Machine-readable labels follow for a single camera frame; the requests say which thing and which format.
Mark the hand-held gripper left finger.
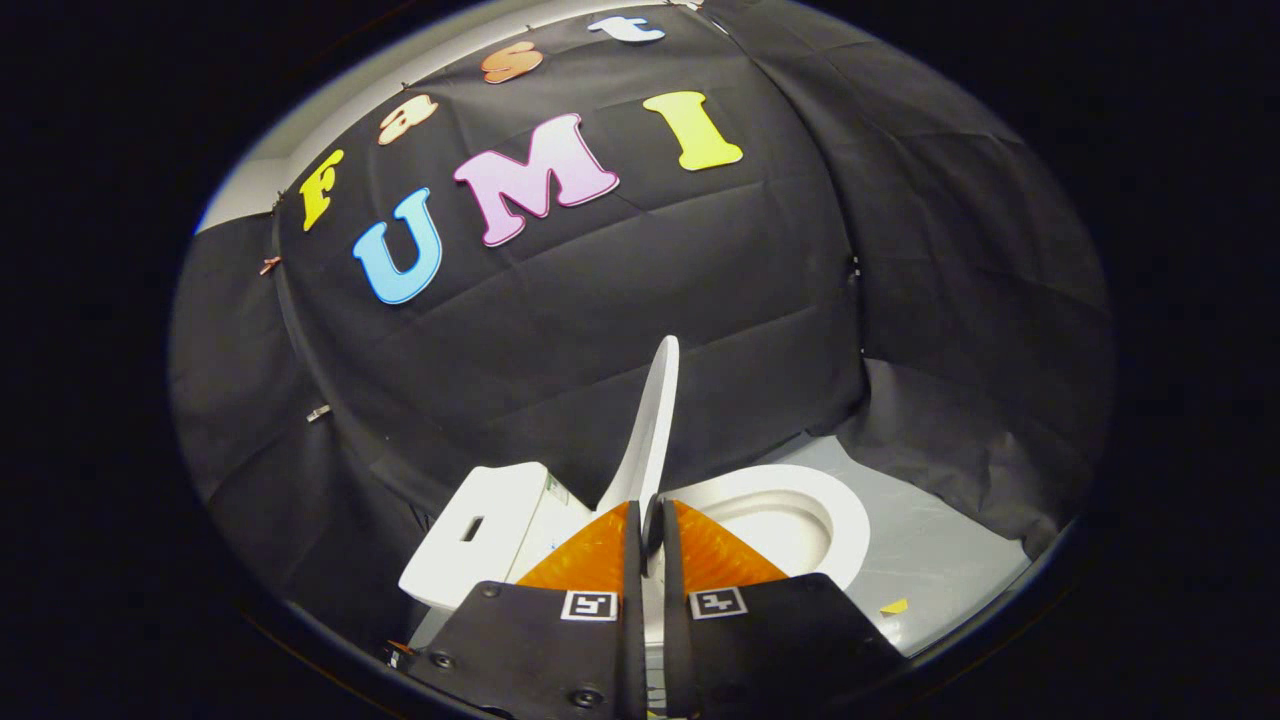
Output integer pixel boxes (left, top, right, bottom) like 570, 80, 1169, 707
395, 500, 650, 720

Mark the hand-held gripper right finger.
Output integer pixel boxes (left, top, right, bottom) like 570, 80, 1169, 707
659, 498, 911, 720

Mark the white toilet lid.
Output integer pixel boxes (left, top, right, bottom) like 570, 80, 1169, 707
596, 335, 682, 557

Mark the white toilet tank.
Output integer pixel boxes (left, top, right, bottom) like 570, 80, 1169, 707
398, 461, 602, 614

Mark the white toilet bowl with seat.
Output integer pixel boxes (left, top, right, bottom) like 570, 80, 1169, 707
645, 463, 872, 701

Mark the black backdrop cloth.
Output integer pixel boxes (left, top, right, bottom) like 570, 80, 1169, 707
170, 0, 1113, 651

